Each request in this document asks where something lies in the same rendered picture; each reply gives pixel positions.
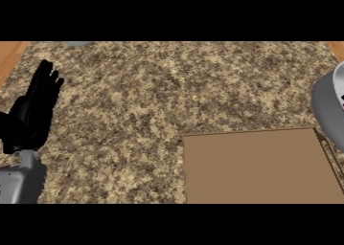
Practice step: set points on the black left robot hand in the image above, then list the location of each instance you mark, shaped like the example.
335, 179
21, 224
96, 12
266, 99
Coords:
34, 108

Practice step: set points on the grey pot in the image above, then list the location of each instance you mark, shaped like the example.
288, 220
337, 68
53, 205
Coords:
331, 110

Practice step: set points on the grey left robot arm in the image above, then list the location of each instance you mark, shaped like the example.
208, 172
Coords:
16, 182

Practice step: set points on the brown flat tray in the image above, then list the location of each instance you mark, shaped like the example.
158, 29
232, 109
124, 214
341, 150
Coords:
258, 167

